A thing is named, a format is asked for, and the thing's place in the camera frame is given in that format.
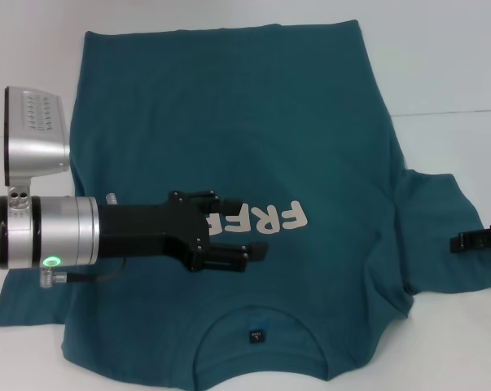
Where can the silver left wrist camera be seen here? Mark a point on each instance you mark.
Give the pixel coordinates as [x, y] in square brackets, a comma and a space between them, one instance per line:
[37, 150]

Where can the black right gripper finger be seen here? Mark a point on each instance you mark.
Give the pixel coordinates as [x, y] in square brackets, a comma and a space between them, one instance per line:
[467, 243]

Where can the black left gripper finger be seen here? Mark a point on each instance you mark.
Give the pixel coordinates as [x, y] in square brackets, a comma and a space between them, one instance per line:
[220, 258]
[232, 205]

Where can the teal t-shirt with FREE print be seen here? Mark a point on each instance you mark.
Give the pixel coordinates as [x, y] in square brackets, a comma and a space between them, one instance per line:
[269, 122]

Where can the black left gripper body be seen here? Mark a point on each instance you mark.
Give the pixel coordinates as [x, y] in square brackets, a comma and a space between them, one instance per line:
[143, 228]

